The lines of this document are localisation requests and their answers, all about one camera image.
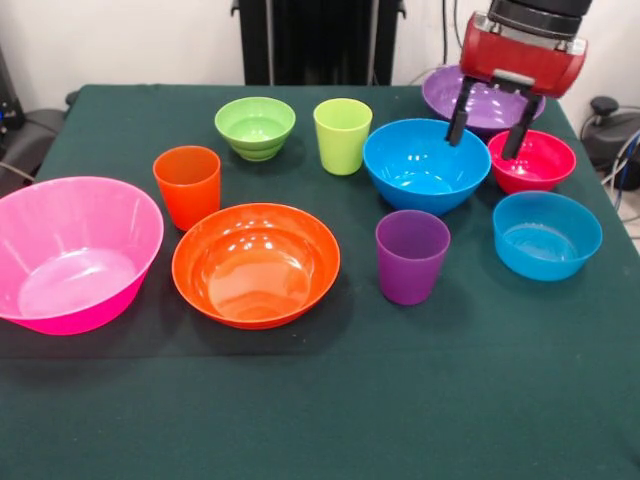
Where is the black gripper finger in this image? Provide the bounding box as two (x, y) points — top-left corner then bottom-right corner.
(501, 88), (545, 162)
(444, 75), (485, 147)

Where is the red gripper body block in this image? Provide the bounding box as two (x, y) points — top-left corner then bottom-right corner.
(458, 14), (587, 99)

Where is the purple cup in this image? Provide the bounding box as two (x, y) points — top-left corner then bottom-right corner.
(375, 209), (452, 306)

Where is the orange cup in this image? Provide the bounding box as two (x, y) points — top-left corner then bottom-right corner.
(152, 145), (222, 232)

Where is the purple bowl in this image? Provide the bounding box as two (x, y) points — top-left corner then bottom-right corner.
(421, 63), (547, 141)

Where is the small magenta bowl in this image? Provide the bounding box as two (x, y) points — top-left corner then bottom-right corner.
(487, 129), (577, 195)

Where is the large blue bowl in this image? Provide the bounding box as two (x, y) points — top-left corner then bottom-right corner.
(362, 118), (492, 219)

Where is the green cup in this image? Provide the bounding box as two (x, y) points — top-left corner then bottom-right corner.
(312, 98), (374, 177)

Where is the small blue bowl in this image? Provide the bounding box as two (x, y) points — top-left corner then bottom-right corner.
(492, 190), (604, 282)

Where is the green bowl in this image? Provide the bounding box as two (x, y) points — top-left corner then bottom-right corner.
(214, 96), (297, 162)

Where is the orange bowl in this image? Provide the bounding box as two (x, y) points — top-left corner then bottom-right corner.
(171, 202), (342, 330)

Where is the dark green table cloth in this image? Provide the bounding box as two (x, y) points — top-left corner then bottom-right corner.
(0, 83), (640, 480)

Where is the large pink bowl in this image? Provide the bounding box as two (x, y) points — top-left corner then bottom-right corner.
(0, 175), (165, 336)

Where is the tangle of cables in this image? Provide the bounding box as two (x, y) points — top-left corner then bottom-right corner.
(599, 127), (640, 221)

